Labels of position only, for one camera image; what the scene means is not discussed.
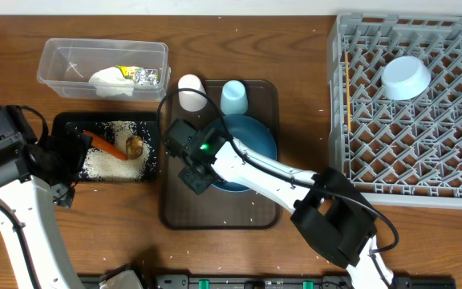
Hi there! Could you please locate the light blue plastic cup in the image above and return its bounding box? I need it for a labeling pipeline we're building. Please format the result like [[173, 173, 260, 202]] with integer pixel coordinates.
[[221, 80, 248, 115]]

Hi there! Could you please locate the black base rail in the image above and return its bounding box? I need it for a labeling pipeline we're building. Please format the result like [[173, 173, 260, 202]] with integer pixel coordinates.
[[78, 263, 456, 289]]

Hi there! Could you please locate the black rectangular tray bin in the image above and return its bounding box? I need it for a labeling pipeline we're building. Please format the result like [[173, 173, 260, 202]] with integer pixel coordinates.
[[52, 112, 159, 164]]

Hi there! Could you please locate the orange carrot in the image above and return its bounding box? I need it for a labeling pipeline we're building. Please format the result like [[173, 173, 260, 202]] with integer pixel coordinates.
[[83, 131, 128, 161]]

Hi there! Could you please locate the clear plastic bin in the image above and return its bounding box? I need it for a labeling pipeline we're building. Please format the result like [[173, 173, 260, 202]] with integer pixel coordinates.
[[37, 38, 171, 102]]

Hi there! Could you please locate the light blue bowl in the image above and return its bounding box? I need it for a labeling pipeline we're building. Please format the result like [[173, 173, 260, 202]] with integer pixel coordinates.
[[381, 56, 432, 101]]

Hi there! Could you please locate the brown food scrap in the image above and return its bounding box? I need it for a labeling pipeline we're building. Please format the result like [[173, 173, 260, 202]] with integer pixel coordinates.
[[126, 136, 144, 160]]

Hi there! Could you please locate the white tissue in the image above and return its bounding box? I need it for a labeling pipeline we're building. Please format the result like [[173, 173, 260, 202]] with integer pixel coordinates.
[[88, 67, 135, 97]]

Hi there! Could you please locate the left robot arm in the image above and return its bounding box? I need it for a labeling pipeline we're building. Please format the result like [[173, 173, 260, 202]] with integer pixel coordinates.
[[0, 129, 91, 288]]

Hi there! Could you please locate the green snack wrapper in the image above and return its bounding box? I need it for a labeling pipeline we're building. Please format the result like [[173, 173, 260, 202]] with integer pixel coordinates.
[[116, 65, 160, 86]]

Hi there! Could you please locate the wooden chopstick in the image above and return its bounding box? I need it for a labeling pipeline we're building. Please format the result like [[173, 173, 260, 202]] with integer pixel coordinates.
[[344, 50, 352, 132]]

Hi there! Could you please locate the dark brown serving tray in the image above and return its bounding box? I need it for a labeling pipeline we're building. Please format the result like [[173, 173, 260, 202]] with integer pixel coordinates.
[[160, 80, 282, 230]]

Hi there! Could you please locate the dark blue plate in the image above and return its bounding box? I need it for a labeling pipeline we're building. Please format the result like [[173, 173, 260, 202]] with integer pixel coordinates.
[[202, 115, 278, 193]]

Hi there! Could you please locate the white plastic cup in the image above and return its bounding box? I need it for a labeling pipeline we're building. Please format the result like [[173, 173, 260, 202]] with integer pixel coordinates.
[[178, 74, 207, 112]]

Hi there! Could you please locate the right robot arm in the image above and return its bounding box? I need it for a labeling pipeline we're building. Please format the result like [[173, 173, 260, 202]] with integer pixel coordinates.
[[165, 128, 395, 288]]

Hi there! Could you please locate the white rice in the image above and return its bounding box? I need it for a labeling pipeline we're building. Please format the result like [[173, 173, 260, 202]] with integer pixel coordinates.
[[79, 120, 158, 182]]

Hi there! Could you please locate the grey dishwasher rack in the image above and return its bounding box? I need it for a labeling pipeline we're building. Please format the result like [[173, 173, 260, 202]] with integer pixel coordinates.
[[326, 13, 462, 210]]

